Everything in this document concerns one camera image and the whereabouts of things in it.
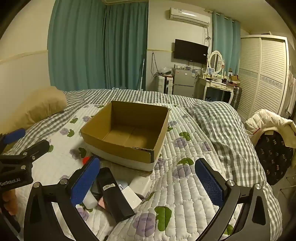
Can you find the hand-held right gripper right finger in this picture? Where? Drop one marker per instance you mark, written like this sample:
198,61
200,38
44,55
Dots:
209,184

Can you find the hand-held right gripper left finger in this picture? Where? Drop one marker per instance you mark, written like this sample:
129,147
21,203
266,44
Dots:
84,185

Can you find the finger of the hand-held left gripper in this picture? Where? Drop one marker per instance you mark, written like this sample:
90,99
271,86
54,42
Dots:
38,148
15,135

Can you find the white round container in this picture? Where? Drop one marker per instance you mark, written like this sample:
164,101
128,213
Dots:
90,200

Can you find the black rectangular box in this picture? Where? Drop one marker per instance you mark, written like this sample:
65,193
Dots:
115,199

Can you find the white box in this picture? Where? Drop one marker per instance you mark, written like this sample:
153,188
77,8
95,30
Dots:
142,183

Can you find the person's left hand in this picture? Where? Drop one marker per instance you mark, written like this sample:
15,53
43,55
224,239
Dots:
10,202

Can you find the white floral quilt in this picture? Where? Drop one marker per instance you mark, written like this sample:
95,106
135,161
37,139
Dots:
185,208

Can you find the tan pillow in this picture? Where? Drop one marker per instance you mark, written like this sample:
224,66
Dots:
39,104

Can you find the grey checked duvet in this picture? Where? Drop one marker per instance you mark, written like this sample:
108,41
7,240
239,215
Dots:
226,129

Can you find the dark patterned chair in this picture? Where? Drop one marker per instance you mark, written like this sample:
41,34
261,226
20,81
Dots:
275,157

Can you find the cream puffer jacket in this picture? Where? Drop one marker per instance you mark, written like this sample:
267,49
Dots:
268,120

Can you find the dark suitcase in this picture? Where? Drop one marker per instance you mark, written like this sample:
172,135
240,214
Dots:
236,97

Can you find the white dressing table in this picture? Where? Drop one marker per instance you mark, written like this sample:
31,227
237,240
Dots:
215,85

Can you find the grey checked bedsheet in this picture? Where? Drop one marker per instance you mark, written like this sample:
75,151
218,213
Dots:
129,95

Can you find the silver small fridge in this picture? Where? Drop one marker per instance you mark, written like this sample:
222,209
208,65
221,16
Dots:
183,81

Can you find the teal curtain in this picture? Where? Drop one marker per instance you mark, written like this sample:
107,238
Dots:
225,46
76,46
127,46

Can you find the white suitcase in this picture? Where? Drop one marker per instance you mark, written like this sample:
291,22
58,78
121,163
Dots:
165,85

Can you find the small brown cardboard box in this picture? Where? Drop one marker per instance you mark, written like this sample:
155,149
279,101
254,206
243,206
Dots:
234,78

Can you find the white louvred wardrobe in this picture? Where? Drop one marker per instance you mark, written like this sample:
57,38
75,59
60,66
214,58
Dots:
261,76

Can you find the white hanging clothes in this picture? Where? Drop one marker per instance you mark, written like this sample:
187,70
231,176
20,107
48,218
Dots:
291,92

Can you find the white oval mirror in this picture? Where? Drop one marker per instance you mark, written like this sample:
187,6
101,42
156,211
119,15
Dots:
216,61

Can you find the white pole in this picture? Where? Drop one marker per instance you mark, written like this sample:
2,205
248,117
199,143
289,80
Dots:
142,74

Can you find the white air conditioner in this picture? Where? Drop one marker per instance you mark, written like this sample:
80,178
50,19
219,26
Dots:
189,16

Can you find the blue photo frame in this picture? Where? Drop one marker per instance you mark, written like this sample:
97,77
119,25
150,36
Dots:
210,71

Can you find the black wall television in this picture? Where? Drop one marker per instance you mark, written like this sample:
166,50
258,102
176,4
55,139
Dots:
190,51

